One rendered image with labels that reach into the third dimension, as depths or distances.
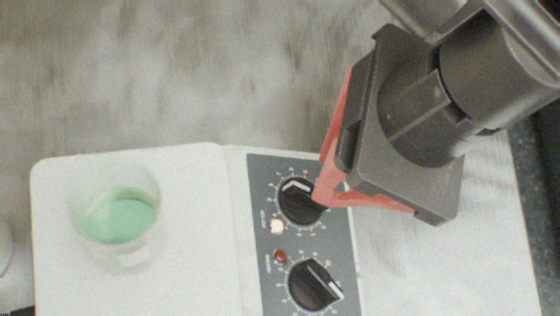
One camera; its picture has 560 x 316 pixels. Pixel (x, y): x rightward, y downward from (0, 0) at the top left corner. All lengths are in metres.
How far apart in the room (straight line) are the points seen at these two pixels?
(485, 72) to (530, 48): 0.02
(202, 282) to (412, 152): 0.16
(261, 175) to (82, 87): 0.17
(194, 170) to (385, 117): 0.15
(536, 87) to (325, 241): 0.24
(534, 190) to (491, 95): 1.07
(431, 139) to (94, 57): 0.32
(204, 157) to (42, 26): 0.20
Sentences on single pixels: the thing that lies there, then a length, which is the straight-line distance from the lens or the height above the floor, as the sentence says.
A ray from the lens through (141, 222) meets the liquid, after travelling 0.70.
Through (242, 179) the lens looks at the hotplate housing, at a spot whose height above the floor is 0.82.
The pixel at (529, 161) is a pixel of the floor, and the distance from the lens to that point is 1.66.
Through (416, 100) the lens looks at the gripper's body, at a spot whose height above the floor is 0.96.
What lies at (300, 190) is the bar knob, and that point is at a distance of 0.75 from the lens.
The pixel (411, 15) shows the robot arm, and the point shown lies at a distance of 0.58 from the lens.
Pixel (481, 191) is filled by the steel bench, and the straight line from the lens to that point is 0.83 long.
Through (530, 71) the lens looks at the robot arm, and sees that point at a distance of 0.57.
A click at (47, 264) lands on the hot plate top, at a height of 0.84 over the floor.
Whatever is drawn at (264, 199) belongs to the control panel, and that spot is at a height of 0.81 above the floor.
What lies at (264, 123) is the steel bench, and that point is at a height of 0.75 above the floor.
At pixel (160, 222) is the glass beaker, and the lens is 0.67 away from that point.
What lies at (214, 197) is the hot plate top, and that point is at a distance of 0.72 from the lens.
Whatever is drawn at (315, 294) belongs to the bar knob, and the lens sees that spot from 0.74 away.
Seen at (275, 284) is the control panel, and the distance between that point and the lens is 0.74.
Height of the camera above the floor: 1.52
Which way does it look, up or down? 71 degrees down
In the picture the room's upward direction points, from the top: 4 degrees clockwise
